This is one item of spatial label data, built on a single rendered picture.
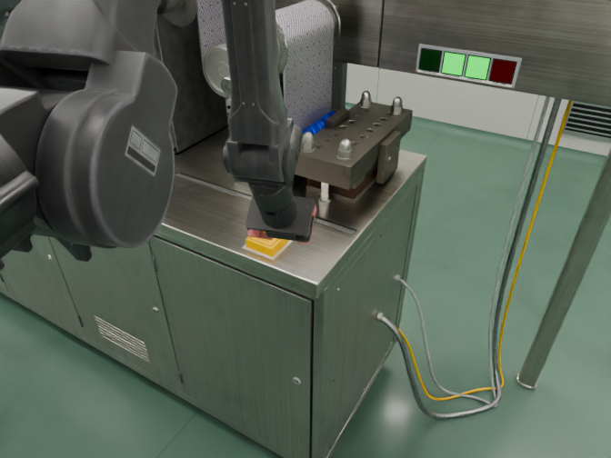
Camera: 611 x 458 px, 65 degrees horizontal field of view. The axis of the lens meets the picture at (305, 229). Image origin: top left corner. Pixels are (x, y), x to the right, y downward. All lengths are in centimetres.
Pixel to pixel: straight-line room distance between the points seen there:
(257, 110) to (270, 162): 7
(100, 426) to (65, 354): 41
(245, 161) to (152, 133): 35
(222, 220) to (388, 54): 63
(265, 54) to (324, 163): 61
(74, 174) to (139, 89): 5
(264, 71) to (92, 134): 34
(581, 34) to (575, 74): 8
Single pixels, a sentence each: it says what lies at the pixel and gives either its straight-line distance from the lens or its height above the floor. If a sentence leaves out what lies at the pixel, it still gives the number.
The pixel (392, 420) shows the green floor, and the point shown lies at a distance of 187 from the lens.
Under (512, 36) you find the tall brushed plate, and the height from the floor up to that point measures 126.
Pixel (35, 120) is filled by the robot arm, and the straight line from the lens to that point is 24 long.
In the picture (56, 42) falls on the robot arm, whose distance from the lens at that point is 28.
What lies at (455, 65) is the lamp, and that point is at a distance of 133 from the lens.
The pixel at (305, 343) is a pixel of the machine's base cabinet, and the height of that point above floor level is 68.
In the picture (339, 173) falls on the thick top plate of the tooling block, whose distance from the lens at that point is 112.
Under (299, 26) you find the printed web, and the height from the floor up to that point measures 128.
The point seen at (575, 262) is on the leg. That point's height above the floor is 61.
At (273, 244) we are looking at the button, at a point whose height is 92.
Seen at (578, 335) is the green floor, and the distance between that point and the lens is 239.
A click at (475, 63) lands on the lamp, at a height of 119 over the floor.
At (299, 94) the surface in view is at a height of 113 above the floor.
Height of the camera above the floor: 155
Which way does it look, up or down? 35 degrees down
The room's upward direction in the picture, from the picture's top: straight up
